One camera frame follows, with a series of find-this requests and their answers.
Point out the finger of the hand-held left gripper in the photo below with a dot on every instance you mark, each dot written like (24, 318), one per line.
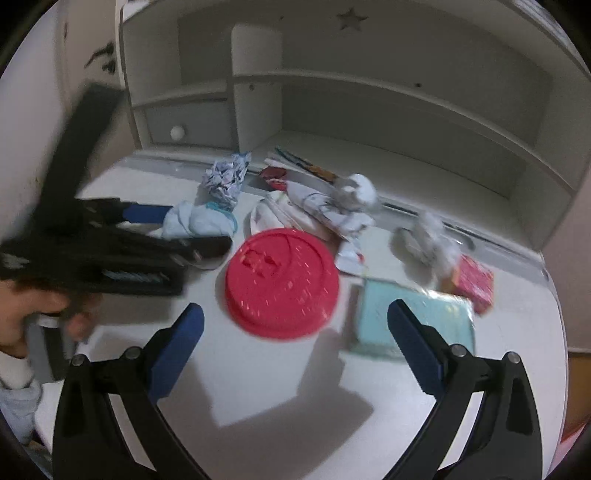
(143, 214)
(207, 245)

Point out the flat colourful booklet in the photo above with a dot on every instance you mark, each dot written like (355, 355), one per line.
(304, 164)

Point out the light blue cigarette pack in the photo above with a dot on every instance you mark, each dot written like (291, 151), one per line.
(415, 304)

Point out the grey drawer with white knob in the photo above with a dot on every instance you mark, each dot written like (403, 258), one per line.
(198, 122)

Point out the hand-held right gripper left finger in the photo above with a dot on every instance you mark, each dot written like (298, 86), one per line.
(180, 346)

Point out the white printed paper wrapper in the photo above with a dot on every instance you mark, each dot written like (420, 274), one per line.
(323, 207)

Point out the white crumpled paper ball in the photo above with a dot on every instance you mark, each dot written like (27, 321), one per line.
(360, 191)

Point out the person's left hand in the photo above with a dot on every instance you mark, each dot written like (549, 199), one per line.
(14, 314)

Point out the blue printed crumpled paper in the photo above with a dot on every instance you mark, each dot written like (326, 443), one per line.
(226, 177)

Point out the white desk shelf unit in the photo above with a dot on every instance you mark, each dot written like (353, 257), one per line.
(392, 92)

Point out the grey plastic bag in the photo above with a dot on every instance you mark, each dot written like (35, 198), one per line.
(18, 415)

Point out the dark wall sticker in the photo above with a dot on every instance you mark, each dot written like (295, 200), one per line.
(104, 57)

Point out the white and red wrapper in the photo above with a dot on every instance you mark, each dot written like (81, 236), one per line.
(350, 258)

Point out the grey crumpled paper ball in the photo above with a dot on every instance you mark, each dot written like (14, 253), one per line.
(429, 240)

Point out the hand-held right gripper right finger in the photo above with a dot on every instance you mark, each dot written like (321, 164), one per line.
(415, 341)

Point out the red plastic lid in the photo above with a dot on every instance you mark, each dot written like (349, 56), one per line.
(281, 286)

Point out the small red box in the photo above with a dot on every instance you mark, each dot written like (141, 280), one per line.
(473, 281)

